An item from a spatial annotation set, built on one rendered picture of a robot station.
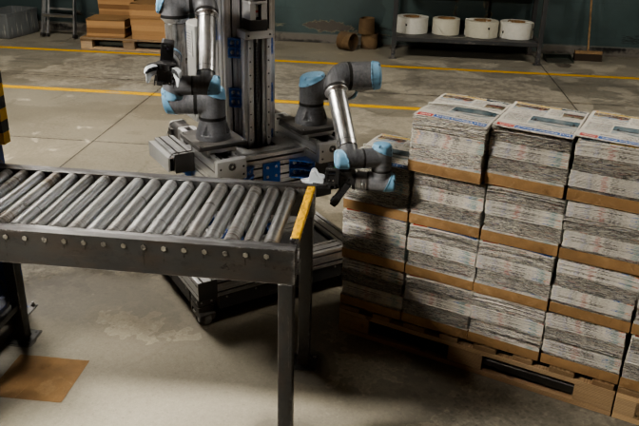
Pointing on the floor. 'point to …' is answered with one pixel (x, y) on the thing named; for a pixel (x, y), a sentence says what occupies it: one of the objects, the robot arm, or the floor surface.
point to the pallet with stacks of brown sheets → (125, 23)
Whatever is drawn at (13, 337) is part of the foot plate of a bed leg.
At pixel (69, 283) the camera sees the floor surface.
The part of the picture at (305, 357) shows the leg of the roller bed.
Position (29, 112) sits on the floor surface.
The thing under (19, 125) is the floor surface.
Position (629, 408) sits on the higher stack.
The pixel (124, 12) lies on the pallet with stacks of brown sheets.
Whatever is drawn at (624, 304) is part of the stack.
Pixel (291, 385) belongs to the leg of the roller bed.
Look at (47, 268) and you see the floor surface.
